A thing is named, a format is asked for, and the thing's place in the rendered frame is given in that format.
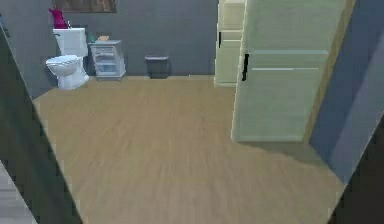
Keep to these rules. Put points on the dark grey waste bin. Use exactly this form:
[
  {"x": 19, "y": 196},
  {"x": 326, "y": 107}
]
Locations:
[{"x": 157, "y": 66}]

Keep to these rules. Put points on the pale green room door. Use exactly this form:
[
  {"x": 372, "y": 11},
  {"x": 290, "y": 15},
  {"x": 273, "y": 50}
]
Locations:
[{"x": 283, "y": 76}]

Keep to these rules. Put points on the small green bottle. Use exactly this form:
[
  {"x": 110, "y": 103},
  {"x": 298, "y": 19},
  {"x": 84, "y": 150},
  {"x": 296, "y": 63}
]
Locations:
[{"x": 91, "y": 37}]

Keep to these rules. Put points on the framed wall picture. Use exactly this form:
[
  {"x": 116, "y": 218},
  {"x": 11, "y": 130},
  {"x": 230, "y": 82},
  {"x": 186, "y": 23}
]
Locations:
[{"x": 85, "y": 5}]

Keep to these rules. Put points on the grey bedside cabinet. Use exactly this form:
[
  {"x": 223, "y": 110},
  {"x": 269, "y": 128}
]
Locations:
[{"x": 107, "y": 60}]

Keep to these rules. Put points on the magenta spray bottle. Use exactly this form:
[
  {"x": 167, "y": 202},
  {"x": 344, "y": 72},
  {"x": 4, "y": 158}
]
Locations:
[{"x": 58, "y": 19}]

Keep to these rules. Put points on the white toilet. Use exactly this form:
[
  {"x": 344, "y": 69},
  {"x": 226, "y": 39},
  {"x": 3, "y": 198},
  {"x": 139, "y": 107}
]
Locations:
[{"x": 68, "y": 63}]

